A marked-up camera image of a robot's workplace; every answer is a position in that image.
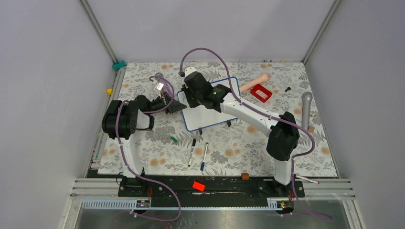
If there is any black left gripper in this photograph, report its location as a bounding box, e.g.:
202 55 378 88
147 92 186 115

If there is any blue framed whiteboard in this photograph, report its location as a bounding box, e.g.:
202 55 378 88
177 90 237 132

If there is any green marker cap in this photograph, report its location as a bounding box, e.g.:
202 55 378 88
170 136 178 143

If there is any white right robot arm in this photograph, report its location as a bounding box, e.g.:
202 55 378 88
179 67 299 197

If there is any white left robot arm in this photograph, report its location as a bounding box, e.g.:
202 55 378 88
101 93 187 196

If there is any black whiteboard marker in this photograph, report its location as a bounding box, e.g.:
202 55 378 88
188 138 196 167

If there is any blue whiteboard marker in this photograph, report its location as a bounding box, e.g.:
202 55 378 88
200 142 209 172

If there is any purple glitter microphone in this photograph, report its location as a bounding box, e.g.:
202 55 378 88
153 73 173 98

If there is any teal corner clamp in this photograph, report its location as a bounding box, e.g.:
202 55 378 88
112 60 127 71

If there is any pink microphone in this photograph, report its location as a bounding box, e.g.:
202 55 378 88
239 73 271 93

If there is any red flat card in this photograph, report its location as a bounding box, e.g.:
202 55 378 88
192 181 205 192

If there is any brown small block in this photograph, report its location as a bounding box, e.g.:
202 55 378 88
241 173 250 181

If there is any silver microphone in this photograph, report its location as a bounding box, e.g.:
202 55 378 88
301 92 313 130

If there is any wooden small cube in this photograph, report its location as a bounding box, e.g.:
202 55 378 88
308 126 316 134

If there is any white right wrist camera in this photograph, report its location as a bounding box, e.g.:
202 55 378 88
184 67 197 77

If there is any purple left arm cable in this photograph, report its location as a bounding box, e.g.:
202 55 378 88
114 75 182 223

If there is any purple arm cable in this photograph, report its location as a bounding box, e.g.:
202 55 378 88
179 47 334 224
114 75 182 223

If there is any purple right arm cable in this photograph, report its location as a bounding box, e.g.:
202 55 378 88
179 47 334 224

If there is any red rectangular frame block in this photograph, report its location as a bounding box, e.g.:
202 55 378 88
250 84 273 103

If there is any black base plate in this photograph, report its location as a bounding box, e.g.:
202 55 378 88
116 175 305 208

